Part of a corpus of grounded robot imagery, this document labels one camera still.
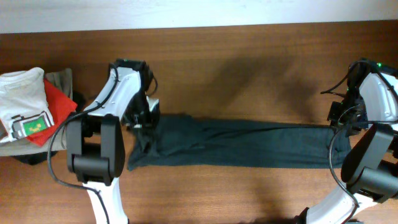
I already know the white t-shirt with print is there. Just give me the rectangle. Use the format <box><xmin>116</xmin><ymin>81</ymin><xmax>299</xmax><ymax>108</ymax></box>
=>
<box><xmin>1</xmin><ymin>67</ymin><xmax>54</xmax><ymax>143</ymax></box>

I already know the black folded garment bottom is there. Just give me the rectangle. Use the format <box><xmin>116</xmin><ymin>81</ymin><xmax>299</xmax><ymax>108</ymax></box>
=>
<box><xmin>12</xmin><ymin>90</ymin><xmax>88</xmax><ymax>166</ymax></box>

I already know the beige folded t-shirt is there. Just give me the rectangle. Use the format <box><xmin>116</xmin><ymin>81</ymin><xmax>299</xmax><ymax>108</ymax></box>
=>
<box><xmin>0</xmin><ymin>68</ymin><xmax>75</xmax><ymax>157</ymax></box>

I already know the red folded t-shirt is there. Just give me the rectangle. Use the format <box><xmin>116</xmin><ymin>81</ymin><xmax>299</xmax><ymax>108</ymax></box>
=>
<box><xmin>27</xmin><ymin>78</ymin><xmax>77</xmax><ymax>146</ymax></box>

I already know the dark green t-shirt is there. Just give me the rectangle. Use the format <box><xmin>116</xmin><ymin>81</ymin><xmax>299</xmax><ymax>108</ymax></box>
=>
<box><xmin>127</xmin><ymin>114</ymin><xmax>351</xmax><ymax>171</ymax></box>

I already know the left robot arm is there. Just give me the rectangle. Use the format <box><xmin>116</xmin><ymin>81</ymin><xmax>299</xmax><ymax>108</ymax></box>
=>
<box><xmin>65</xmin><ymin>59</ymin><xmax>160</xmax><ymax>223</ymax></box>

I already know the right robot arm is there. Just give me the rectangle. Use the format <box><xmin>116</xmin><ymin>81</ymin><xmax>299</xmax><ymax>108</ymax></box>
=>
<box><xmin>293</xmin><ymin>58</ymin><xmax>397</xmax><ymax>224</ymax></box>

